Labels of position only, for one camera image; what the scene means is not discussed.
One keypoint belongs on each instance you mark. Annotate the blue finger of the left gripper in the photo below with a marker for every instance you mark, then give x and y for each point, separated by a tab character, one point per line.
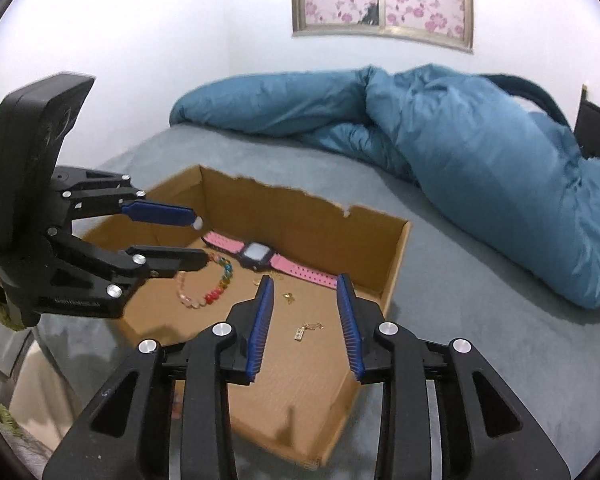
166	262
158	213

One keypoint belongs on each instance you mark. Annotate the cream trouser left leg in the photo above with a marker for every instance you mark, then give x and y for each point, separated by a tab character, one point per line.
42	401

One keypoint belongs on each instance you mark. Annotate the black camera housing left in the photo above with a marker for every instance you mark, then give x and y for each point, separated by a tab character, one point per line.
34	121

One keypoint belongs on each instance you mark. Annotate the gold tag pendant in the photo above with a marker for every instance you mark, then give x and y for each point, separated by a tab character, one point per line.
306	327

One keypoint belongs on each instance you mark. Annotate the black headboard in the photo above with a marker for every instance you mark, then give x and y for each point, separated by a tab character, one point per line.
587	129

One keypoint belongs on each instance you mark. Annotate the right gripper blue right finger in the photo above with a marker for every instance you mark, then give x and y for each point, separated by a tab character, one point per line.
486	431

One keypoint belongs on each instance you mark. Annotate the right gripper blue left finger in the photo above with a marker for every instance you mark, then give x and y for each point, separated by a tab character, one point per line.
124	431

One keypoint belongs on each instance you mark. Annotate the pink strap smartwatch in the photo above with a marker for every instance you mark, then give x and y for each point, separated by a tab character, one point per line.
260	257

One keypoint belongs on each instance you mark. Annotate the teal blue duvet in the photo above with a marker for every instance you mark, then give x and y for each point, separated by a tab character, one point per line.
493	153

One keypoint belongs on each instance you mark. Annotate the brown cardboard box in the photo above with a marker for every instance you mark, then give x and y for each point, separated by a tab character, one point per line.
303	390

